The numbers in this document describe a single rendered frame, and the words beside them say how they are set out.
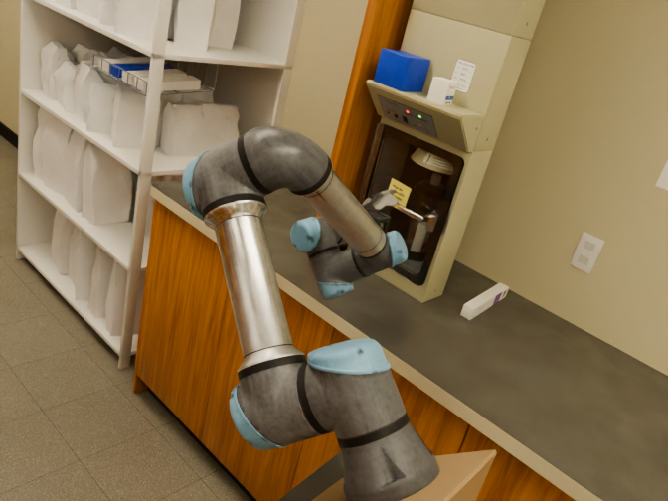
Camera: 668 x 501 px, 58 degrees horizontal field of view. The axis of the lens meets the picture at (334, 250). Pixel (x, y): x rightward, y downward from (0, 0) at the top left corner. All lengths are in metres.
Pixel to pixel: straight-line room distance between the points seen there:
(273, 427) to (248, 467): 1.23
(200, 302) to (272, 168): 1.17
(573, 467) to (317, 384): 0.69
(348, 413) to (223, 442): 1.39
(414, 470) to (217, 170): 0.59
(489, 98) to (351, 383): 0.96
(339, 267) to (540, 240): 0.90
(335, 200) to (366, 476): 0.50
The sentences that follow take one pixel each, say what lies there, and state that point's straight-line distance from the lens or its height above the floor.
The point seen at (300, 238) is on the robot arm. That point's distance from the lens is 1.38.
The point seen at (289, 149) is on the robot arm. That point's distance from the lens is 1.06.
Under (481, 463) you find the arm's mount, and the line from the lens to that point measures 0.97.
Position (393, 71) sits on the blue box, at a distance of 1.69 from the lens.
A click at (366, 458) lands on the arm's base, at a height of 1.13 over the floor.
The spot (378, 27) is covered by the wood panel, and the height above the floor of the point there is 1.64.
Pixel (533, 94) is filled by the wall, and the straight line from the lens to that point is 2.07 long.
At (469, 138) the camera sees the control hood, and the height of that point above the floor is 1.45.
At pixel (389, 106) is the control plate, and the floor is 1.45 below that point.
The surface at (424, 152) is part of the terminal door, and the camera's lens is 1.73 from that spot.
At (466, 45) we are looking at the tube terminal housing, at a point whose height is 1.66.
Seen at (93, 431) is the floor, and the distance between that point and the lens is 2.57.
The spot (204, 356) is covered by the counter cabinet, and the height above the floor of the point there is 0.45.
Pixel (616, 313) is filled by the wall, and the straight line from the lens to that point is 2.05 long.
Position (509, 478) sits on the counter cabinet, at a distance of 1.53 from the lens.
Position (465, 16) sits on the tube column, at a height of 1.73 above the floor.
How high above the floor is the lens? 1.75
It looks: 24 degrees down
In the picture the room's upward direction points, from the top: 14 degrees clockwise
